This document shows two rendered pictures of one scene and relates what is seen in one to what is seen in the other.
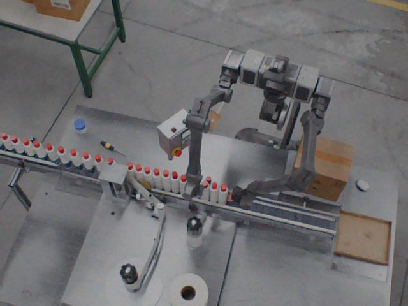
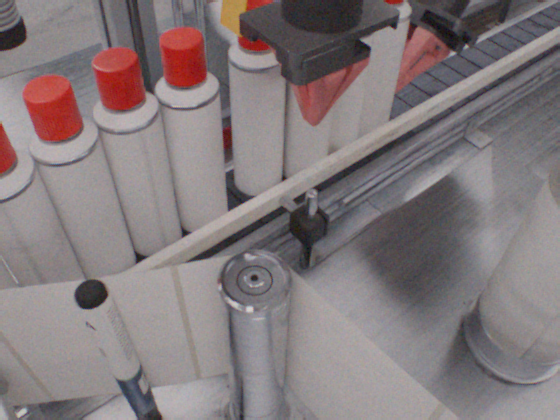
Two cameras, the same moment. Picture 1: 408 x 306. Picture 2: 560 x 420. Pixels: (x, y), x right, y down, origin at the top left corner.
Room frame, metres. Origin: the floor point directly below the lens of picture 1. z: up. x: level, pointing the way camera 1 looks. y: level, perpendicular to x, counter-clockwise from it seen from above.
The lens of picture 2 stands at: (1.02, 0.35, 1.29)
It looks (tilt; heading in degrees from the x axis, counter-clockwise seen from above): 49 degrees down; 307
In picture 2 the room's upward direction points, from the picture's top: 1 degrees clockwise
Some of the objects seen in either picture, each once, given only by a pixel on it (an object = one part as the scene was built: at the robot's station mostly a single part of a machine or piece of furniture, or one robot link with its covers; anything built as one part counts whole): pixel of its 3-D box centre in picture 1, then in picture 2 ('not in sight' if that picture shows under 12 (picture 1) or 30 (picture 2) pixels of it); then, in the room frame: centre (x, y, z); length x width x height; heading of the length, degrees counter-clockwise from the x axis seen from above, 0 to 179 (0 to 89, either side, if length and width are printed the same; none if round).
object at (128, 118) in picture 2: (175, 182); (138, 163); (1.30, 0.16, 0.98); 0.05 x 0.05 x 0.20
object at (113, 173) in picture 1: (113, 172); not in sight; (1.27, 0.49, 1.14); 0.14 x 0.11 x 0.01; 76
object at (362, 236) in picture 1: (363, 236); not in sight; (1.03, -0.91, 0.85); 0.30 x 0.26 x 0.04; 76
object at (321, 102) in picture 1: (319, 106); not in sight; (1.51, -0.58, 1.45); 0.09 x 0.08 x 0.12; 70
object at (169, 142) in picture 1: (177, 134); not in sight; (1.37, 0.14, 1.38); 0.17 x 0.10 x 0.19; 131
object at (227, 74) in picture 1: (227, 78); not in sight; (1.68, -0.12, 1.45); 0.09 x 0.08 x 0.12; 70
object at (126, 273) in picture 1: (131, 278); not in sight; (0.72, 0.36, 1.04); 0.09 x 0.09 x 0.29
